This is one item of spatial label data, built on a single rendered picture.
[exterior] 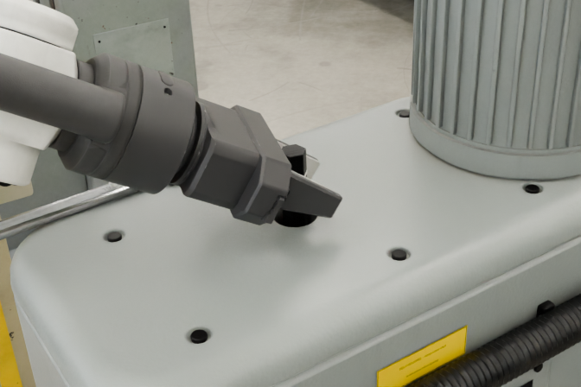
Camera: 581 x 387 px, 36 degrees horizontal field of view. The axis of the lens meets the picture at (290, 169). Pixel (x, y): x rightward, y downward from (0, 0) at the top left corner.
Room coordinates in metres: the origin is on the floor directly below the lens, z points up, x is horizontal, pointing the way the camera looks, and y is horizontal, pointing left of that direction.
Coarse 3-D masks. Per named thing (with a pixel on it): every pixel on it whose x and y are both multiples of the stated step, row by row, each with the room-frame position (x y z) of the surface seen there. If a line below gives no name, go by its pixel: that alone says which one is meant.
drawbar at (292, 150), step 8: (296, 144) 0.62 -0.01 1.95; (288, 152) 0.61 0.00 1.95; (296, 152) 0.61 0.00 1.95; (304, 152) 0.61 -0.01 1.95; (296, 160) 0.60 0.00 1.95; (304, 160) 0.61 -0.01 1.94; (296, 168) 0.60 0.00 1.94; (304, 168) 0.61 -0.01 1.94; (288, 216) 0.60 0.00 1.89; (296, 216) 0.60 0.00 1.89; (304, 216) 0.61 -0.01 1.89; (288, 224) 0.61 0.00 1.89; (296, 224) 0.60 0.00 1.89; (304, 224) 0.60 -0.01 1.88
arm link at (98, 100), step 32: (0, 32) 0.55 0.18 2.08; (0, 64) 0.50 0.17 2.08; (32, 64) 0.52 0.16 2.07; (64, 64) 0.55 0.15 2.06; (96, 64) 0.57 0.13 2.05; (128, 64) 0.58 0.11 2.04; (0, 96) 0.50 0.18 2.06; (32, 96) 0.50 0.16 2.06; (64, 96) 0.51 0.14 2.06; (96, 96) 0.52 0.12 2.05; (128, 96) 0.55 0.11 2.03; (0, 128) 0.52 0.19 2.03; (32, 128) 0.52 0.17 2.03; (64, 128) 0.51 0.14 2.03; (96, 128) 0.51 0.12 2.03; (128, 128) 0.54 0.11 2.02; (0, 160) 0.51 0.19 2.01; (32, 160) 0.53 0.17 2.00; (64, 160) 0.54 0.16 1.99; (96, 160) 0.53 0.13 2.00
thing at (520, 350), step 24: (552, 312) 0.57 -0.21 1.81; (576, 312) 0.57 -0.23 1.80; (504, 336) 0.55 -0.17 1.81; (528, 336) 0.55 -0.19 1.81; (552, 336) 0.55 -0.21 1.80; (576, 336) 0.56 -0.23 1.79; (456, 360) 0.52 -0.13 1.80; (480, 360) 0.52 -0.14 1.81; (504, 360) 0.52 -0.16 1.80; (528, 360) 0.53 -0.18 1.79; (432, 384) 0.50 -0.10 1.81; (456, 384) 0.50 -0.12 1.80; (480, 384) 0.50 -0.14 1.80
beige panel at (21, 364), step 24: (0, 216) 2.13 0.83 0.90; (0, 240) 2.11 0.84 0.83; (0, 264) 2.11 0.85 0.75; (0, 288) 2.10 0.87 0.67; (0, 312) 2.08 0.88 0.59; (0, 336) 2.07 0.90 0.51; (0, 360) 2.07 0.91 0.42; (24, 360) 2.11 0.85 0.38; (0, 384) 2.06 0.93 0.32; (24, 384) 2.10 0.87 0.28
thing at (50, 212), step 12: (84, 192) 0.65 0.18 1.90; (96, 192) 0.65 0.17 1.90; (108, 192) 0.65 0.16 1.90; (120, 192) 0.65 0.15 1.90; (132, 192) 0.65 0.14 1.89; (48, 204) 0.63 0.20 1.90; (60, 204) 0.63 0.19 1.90; (72, 204) 0.63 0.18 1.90; (84, 204) 0.63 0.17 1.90; (96, 204) 0.64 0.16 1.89; (12, 216) 0.62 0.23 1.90; (24, 216) 0.61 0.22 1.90; (36, 216) 0.61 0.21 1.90; (48, 216) 0.61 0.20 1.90; (60, 216) 0.62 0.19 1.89; (0, 228) 0.60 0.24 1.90; (12, 228) 0.60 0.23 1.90; (24, 228) 0.60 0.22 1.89
